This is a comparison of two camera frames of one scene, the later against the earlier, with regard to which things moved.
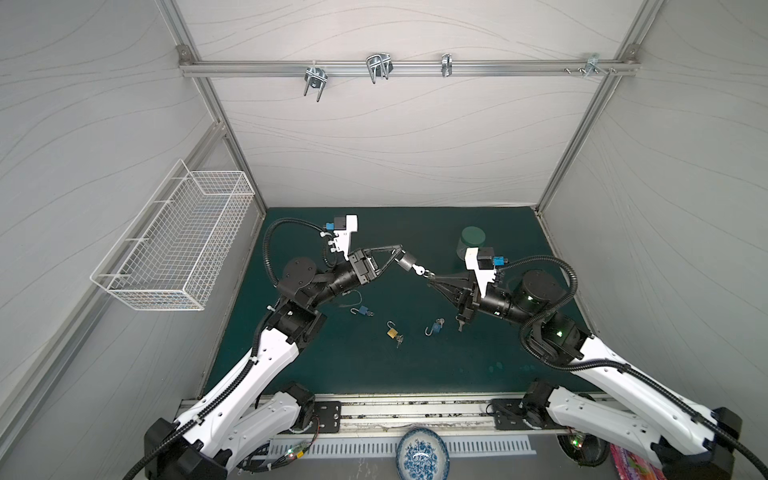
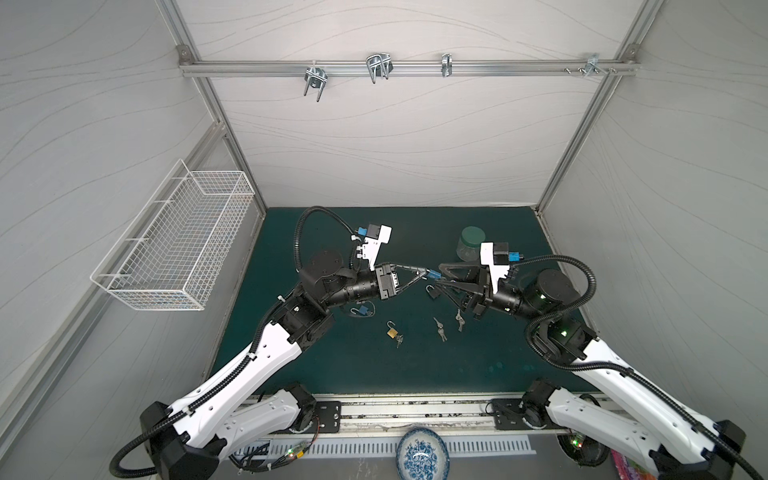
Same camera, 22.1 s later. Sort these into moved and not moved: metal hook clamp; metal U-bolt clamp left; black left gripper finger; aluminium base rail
Moved: black left gripper finger
Not moved: metal U-bolt clamp left; metal hook clamp; aluminium base rail
